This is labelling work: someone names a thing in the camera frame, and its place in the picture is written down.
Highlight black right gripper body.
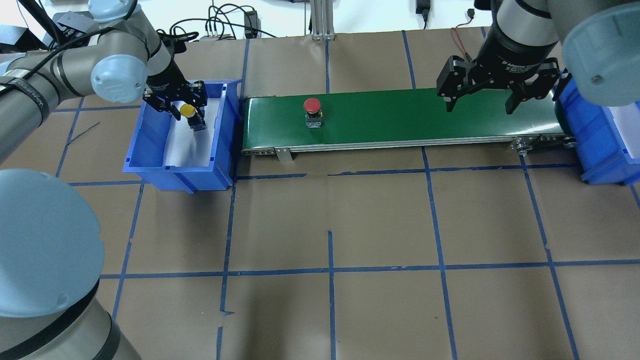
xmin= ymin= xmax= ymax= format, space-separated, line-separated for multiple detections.
xmin=467 ymin=58 xmax=560 ymax=95

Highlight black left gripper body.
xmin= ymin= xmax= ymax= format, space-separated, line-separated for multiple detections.
xmin=147 ymin=75 xmax=192 ymax=103

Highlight yellow push button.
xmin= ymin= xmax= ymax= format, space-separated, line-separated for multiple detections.
xmin=178 ymin=103 xmax=207 ymax=132

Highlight red push button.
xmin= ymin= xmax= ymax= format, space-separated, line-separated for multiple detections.
xmin=302 ymin=96 xmax=323 ymax=129

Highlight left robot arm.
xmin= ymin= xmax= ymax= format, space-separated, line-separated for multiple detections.
xmin=1 ymin=0 xmax=208 ymax=360

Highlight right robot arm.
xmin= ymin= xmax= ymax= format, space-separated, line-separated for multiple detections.
xmin=436 ymin=0 xmax=640 ymax=115

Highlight white foam pad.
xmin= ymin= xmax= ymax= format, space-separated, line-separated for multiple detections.
xmin=163 ymin=98 xmax=220 ymax=167

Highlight blue bin left side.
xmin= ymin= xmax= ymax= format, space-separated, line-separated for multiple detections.
xmin=122 ymin=79 xmax=241 ymax=194

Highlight green conveyor belt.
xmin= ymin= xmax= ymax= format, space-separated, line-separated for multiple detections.
xmin=242 ymin=88 xmax=577 ymax=161

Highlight black power adapter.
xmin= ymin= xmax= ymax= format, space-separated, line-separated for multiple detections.
xmin=414 ymin=0 xmax=432 ymax=17

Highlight white foam pad right bin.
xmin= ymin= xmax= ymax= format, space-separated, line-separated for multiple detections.
xmin=609 ymin=102 xmax=640 ymax=159

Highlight red wires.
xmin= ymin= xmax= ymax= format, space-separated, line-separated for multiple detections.
xmin=450 ymin=17 xmax=473 ymax=58

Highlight aluminium frame post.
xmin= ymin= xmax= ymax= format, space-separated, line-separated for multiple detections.
xmin=310 ymin=0 xmax=336 ymax=41

